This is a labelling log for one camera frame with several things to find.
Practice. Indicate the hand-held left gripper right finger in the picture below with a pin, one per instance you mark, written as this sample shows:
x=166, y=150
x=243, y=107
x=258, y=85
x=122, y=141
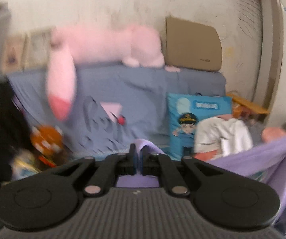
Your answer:
x=144, y=160

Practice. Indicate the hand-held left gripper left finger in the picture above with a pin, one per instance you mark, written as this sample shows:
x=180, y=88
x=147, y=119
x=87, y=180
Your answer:
x=133, y=159

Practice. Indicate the purple hoodie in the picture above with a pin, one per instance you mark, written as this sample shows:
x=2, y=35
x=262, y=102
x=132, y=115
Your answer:
x=257, y=159

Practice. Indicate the blue cartoon officer cushion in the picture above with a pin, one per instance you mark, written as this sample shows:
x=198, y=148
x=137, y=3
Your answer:
x=182, y=119

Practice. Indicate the coral sweater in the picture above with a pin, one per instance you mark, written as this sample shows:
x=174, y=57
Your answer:
x=207, y=156

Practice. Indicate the grey-blue script print pillow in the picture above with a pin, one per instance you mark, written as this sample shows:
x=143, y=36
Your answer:
x=145, y=92

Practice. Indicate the white shirt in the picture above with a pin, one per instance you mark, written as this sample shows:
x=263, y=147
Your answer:
x=222, y=134

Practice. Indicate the red panda plush toy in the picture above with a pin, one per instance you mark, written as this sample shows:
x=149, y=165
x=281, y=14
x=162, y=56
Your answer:
x=48, y=139

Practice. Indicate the yellow wooden rack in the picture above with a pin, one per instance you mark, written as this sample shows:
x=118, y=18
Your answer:
x=250, y=104

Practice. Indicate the pink plush toy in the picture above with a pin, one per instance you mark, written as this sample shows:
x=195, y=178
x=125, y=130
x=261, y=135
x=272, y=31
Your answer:
x=95, y=44

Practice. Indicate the tan cushion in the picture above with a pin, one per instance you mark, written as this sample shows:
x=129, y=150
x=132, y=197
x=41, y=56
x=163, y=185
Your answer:
x=192, y=44

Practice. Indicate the pink towel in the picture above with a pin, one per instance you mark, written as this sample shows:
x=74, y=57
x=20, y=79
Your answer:
x=274, y=134

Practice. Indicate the black coat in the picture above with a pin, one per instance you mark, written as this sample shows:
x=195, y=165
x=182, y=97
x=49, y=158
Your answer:
x=0, y=129

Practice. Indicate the white picture frame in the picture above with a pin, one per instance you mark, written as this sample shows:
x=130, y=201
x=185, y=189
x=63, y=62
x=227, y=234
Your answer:
x=30, y=49

